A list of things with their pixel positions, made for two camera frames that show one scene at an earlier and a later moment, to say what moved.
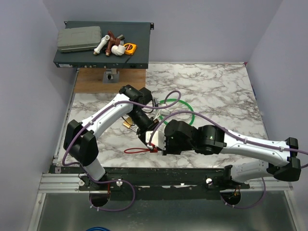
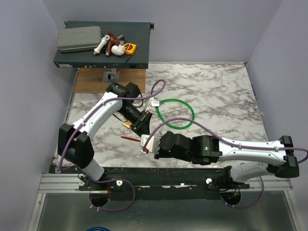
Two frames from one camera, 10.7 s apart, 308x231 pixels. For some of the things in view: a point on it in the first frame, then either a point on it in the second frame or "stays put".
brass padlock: x=129 y=121 stays put
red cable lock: x=138 y=150 -> x=146 y=149
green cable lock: x=181 y=100 stays put
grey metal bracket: x=111 y=76 stays put
